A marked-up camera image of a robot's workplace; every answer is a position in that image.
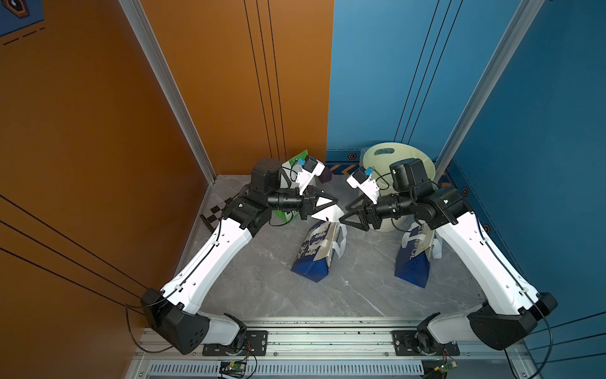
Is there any green circuit board right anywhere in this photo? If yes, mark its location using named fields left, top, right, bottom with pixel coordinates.
left=421, top=363, right=458, bottom=379

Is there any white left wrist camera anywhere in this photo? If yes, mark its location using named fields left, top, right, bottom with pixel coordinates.
left=295, top=155, right=325, bottom=195

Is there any blue white bag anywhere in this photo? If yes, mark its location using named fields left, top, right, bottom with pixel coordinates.
left=291, top=221, right=347, bottom=283
left=395, top=222, right=443, bottom=288

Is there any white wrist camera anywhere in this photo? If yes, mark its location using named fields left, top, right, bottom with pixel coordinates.
left=347, top=166, right=380, bottom=205
left=295, top=155, right=325, bottom=195

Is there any pale green trash bin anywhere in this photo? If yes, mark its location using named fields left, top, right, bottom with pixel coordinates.
left=360, top=155, right=443, bottom=230

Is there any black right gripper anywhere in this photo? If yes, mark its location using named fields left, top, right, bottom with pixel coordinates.
left=338, top=192, right=416, bottom=232

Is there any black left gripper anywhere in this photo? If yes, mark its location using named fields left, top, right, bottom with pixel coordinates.
left=264, top=185, right=336, bottom=222

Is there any green white paper bag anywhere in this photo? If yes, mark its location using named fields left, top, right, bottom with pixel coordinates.
left=271, top=150, right=316, bottom=224

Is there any green circuit board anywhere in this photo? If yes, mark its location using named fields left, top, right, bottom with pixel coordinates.
left=421, top=363, right=458, bottom=379
left=218, top=360, right=248, bottom=379

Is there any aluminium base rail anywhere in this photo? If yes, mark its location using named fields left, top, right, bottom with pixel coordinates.
left=126, top=317, right=538, bottom=378

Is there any purple cube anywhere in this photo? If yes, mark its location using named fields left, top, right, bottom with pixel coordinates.
left=318, top=167, right=333, bottom=183

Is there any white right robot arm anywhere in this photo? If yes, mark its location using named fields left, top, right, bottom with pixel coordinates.
left=340, top=159, right=558, bottom=355

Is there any brown checkered chessboard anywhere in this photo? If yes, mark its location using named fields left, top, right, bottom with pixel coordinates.
left=200, top=197, right=233, bottom=232

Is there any green circuit board left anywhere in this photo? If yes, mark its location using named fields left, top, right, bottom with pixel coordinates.
left=218, top=360, right=248, bottom=379

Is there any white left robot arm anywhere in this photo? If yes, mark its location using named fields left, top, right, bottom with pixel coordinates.
left=140, top=156, right=338, bottom=355

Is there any white receipt bag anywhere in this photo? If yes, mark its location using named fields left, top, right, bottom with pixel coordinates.
left=311, top=196, right=344, bottom=222

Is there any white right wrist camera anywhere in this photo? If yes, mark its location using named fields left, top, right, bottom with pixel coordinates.
left=347, top=166, right=380, bottom=205

